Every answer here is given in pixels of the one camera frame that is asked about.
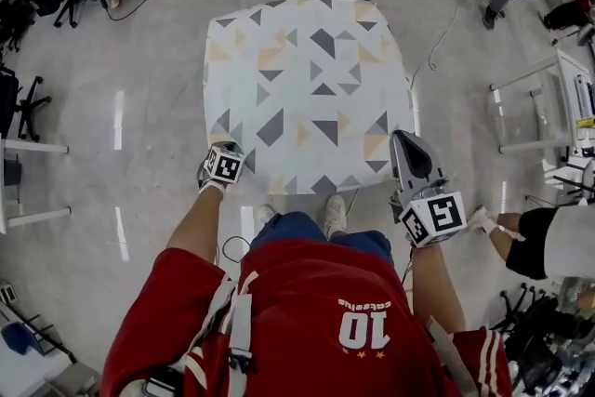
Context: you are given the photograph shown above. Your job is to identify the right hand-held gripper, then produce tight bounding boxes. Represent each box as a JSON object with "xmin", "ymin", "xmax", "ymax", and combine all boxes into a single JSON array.
[{"xmin": 389, "ymin": 129, "xmax": 469, "ymax": 249}]

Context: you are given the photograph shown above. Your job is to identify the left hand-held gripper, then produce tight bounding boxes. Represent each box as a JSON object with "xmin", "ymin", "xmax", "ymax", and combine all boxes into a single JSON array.
[{"xmin": 196, "ymin": 141, "xmax": 246, "ymax": 192}]

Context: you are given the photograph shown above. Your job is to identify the white cloth with triangle pattern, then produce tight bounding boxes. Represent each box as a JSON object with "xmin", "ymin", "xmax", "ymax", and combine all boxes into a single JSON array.
[{"xmin": 203, "ymin": 0, "xmax": 422, "ymax": 196}]

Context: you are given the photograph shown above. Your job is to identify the person's left forearm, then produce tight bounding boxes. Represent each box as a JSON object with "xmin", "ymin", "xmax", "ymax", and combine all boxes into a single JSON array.
[{"xmin": 165, "ymin": 188, "xmax": 225, "ymax": 266}]

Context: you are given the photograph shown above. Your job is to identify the person's right forearm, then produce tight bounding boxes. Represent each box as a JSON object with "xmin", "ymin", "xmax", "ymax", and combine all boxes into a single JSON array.
[{"xmin": 411, "ymin": 241, "xmax": 467, "ymax": 334}]

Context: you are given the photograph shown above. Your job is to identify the person's left white shoe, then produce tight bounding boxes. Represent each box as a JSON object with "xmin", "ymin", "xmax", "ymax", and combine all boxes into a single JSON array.
[{"xmin": 257, "ymin": 203, "xmax": 279, "ymax": 230}]

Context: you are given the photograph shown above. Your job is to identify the person's white shoe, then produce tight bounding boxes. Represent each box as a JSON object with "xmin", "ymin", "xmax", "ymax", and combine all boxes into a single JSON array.
[
  {"xmin": 324, "ymin": 193, "xmax": 348, "ymax": 239},
  {"xmin": 257, "ymin": 203, "xmax": 279, "ymax": 230}
]

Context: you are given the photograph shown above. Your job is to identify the person's blue shorts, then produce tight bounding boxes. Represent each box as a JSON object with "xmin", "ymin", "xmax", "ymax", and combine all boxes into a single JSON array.
[{"xmin": 250, "ymin": 211, "xmax": 395, "ymax": 266}]

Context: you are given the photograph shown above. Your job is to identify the person's right white shoe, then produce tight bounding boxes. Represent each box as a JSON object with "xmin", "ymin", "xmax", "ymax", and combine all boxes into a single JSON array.
[{"xmin": 324, "ymin": 193, "xmax": 348, "ymax": 239}]

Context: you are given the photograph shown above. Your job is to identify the white metal-leg table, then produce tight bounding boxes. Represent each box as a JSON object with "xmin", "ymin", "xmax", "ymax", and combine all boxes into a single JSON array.
[{"xmin": 489, "ymin": 46, "xmax": 595, "ymax": 155}]

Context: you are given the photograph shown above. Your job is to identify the person's red jersey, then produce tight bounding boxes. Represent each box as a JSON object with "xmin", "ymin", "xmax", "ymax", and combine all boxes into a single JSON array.
[{"xmin": 99, "ymin": 239, "xmax": 512, "ymax": 397}]

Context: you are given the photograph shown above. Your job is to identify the white desk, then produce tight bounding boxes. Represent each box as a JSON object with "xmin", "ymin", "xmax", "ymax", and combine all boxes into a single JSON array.
[{"xmin": 0, "ymin": 138, "xmax": 72, "ymax": 234}]

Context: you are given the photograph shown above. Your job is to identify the harness-mounted black device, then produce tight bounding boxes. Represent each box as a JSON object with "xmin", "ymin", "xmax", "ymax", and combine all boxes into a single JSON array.
[{"xmin": 142, "ymin": 365, "xmax": 186, "ymax": 397}]

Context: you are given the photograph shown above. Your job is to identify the blue chair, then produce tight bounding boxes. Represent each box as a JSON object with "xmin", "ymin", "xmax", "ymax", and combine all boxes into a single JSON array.
[{"xmin": 0, "ymin": 306, "xmax": 78, "ymax": 364}]

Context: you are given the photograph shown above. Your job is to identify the white floor cable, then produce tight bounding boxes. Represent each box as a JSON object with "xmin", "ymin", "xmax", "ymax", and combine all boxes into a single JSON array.
[{"xmin": 406, "ymin": 3, "xmax": 462, "ymax": 90}]

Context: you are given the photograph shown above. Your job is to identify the grey harness strap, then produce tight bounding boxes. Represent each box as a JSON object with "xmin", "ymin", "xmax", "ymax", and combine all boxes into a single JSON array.
[
  {"xmin": 227, "ymin": 291, "xmax": 256, "ymax": 359},
  {"xmin": 425, "ymin": 315, "xmax": 478, "ymax": 397}
]

